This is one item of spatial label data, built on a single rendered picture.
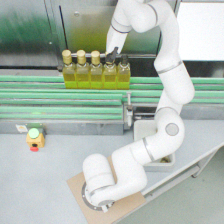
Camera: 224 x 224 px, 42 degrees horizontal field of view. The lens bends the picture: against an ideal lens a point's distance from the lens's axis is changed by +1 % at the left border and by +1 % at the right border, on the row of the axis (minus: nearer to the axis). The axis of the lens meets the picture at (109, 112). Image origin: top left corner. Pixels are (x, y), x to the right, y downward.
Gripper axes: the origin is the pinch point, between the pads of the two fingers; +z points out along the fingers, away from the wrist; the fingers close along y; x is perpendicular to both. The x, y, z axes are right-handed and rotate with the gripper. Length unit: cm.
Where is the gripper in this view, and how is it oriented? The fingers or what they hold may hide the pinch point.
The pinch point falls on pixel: (110, 54)
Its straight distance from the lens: 114.0
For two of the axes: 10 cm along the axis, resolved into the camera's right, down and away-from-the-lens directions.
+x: 9.7, 1.5, 2.1
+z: -2.6, 5.0, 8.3
